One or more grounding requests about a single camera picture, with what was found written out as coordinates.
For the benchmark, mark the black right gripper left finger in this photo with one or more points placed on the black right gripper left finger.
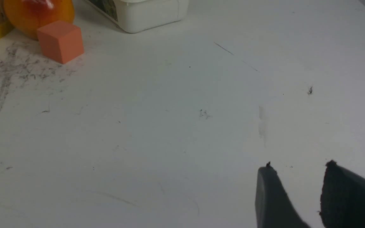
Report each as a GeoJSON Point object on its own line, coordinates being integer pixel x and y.
{"type": "Point", "coordinates": [273, 208]}

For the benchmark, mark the white box with green lid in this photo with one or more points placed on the white box with green lid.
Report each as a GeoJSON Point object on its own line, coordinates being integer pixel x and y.
{"type": "Point", "coordinates": [135, 16]}

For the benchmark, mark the orange foam cube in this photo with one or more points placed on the orange foam cube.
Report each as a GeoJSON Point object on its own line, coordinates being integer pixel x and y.
{"type": "Point", "coordinates": [60, 41]}

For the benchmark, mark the orange yellow toy pear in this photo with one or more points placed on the orange yellow toy pear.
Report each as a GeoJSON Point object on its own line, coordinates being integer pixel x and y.
{"type": "Point", "coordinates": [28, 16]}

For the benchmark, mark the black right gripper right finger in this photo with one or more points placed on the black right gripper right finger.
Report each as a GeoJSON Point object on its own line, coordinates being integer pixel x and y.
{"type": "Point", "coordinates": [342, 201]}

